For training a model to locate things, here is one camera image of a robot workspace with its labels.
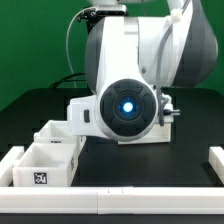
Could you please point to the white front fence rail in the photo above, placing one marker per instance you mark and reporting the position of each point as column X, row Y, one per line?
column 121, row 200

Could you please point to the white fence rail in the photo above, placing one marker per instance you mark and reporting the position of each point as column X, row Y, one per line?
column 216, row 160
column 6, row 165
column 121, row 200

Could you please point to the white drawer box with tag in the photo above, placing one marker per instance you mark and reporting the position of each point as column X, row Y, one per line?
column 46, row 165

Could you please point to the black camera on stand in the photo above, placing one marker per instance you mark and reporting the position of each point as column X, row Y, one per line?
column 96, row 13

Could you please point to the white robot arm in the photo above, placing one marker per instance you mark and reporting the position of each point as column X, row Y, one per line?
column 129, row 60

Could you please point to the white left fence rail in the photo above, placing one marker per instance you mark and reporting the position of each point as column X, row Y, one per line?
column 6, row 165

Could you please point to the white drawer box left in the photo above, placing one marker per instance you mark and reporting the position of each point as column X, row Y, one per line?
column 58, row 132

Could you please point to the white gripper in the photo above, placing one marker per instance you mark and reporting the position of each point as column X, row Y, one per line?
column 83, row 120

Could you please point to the white right fence rail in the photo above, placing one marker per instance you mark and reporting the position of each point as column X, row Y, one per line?
column 216, row 160

